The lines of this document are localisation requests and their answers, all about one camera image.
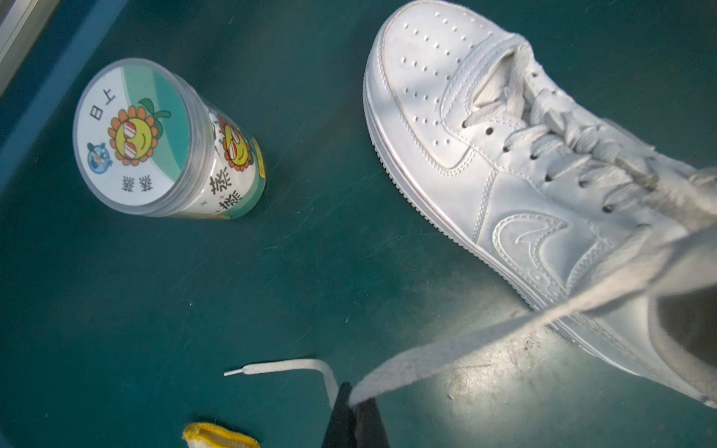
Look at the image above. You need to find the blue dotted work glove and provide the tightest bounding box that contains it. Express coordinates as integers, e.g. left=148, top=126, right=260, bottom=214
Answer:
left=182, top=422, right=261, bottom=448

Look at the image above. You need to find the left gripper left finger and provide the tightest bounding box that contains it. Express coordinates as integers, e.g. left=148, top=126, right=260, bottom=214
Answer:
left=321, top=382, right=356, bottom=448

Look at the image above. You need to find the aluminium frame back bar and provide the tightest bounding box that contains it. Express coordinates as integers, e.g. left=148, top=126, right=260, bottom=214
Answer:
left=0, top=0, right=60, bottom=94

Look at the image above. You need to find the round sunflower label canister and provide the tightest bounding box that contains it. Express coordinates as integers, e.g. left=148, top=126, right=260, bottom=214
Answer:
left=73, top=58, right=266, bottom=220

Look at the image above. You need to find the white sneaker shoe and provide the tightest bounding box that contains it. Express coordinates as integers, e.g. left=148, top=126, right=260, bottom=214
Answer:
left=363, top=1, right=716, bottom=407

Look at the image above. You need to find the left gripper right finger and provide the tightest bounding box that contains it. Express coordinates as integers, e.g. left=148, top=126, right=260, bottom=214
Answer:
left=354, top=399, right=390, bottom=448

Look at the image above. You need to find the white shoelace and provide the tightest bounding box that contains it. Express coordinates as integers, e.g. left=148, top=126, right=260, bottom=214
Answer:
left=222, top=220, right=717, bottom=410

